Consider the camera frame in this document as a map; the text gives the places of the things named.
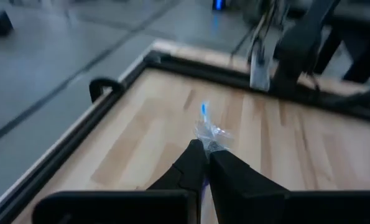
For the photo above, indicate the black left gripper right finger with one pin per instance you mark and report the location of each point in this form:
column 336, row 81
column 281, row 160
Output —
column 240, row 193

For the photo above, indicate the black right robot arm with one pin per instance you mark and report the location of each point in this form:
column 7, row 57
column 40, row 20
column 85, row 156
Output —
column 296, row 49

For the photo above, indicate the grey metal bracket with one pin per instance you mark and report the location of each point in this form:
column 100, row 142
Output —
column 260, row 74

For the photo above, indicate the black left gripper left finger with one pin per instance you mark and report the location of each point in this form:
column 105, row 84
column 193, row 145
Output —
column 187, row 174

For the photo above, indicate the black frame clamp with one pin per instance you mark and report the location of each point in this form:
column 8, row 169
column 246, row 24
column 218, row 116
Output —
column 105, row 81

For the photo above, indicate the blue toothbrush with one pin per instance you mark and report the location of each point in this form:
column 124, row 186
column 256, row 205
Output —
column 209, row 132

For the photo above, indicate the black aluminium table frame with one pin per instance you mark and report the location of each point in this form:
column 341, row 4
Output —
column 203, row 73

